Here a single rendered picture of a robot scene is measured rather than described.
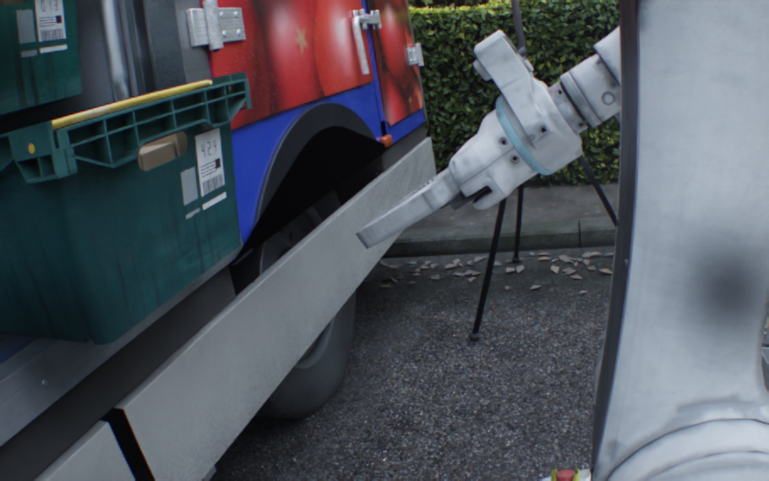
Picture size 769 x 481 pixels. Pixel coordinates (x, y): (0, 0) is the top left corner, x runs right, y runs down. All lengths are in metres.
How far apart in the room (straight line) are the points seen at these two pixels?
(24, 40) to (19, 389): 0.53
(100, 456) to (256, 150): 0.66
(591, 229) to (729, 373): 2.21
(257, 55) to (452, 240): 1.60
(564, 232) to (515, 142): 2.00
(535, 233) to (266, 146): 1.57
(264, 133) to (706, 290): 1.00
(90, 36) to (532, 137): 0.86
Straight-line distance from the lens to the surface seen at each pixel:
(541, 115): 0.53
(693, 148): 0.29
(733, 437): 0.34
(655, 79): 0.28
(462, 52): 3.05
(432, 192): 0.56
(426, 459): 1.41
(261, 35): 1.22
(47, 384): 0.73
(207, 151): 0.82
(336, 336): 1.76
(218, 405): 1.02
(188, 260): 0.79
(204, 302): 1.01
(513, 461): 1.37
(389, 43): 2.05
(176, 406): 0.93
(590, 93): 0.54
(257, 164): 1.16
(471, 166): 0.54
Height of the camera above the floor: 0.88
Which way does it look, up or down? 18 degrees down
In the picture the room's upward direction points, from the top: 9 degrees counter-clockwise
